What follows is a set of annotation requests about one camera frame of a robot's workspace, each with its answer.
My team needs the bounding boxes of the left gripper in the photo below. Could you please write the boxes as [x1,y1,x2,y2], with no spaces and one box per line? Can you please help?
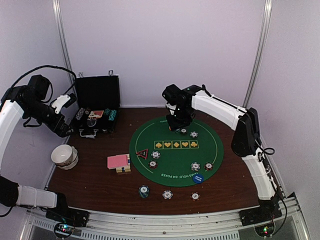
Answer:
[25,98,77,137]

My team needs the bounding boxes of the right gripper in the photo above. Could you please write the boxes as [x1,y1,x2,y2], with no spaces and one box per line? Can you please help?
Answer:
[166,105,193,131]

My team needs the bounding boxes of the blue small blind button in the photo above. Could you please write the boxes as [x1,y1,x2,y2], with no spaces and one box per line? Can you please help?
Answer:
[192,173,205,184]

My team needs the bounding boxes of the red-backed card deck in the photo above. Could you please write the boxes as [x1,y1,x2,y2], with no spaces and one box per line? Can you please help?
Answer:
[107,154,129,170]

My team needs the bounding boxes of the blue white chip stack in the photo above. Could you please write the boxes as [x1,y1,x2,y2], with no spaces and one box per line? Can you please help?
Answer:
[162,190,173,200]

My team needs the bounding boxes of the red black chip stack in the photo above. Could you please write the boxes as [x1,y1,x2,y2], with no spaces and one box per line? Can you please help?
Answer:
[190,192,201,201]

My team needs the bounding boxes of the green chip stack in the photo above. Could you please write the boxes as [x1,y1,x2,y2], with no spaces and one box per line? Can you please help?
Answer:
[138,185,150,199]

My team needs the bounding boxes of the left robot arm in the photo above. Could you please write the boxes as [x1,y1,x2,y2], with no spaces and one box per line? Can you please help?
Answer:
[0,65,77,222]

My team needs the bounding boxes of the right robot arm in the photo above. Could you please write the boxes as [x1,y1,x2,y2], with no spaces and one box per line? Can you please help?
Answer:
[162,84,280,221]

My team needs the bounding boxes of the white ceramic bowl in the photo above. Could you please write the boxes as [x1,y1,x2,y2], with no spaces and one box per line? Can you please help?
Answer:
[51,144,73,164]

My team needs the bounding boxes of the clear acrylic dealer puck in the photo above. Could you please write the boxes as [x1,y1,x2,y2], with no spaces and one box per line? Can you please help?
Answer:
[86,118,97,128]

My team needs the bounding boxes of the card deck in case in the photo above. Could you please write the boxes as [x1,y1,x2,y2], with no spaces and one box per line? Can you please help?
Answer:
[88,110,104,119]

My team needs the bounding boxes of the scalloped white bowl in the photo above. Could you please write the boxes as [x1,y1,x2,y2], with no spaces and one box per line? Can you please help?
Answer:
[55,146,79,170]

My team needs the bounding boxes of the round green poker mat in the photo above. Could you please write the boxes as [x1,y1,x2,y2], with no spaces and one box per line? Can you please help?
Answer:
[129,116,224,187]

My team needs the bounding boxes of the black poker case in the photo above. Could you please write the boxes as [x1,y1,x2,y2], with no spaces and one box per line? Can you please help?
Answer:
[72,75,121,134]

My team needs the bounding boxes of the triangular all-in marker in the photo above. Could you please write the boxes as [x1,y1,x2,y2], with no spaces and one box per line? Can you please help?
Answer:
[135,148,149,160]

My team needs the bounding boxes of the teal chips in case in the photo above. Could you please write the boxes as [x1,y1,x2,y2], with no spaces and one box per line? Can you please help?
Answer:
[103,108,118,121]

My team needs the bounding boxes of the gold card box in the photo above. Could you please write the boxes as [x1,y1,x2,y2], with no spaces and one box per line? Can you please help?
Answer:
[116,154,131,174]

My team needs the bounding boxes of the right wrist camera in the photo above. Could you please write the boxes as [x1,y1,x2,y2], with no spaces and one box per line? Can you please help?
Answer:
[162,84,183,105]

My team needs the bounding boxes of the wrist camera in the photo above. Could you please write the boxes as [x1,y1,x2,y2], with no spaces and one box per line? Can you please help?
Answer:
[51,93,77,114]
[162,84,183,105]

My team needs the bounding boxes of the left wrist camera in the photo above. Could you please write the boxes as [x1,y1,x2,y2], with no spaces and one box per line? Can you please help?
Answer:
[51,93,77,114]

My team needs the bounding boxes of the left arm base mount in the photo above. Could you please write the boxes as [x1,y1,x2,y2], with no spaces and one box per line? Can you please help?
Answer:
[45,208,90,227]

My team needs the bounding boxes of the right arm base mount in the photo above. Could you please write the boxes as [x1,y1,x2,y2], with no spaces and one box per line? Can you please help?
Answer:
[239,207,283,226]

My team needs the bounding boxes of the aluminium front rail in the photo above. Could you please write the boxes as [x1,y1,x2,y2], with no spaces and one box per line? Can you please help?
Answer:
[17,196,311,240]

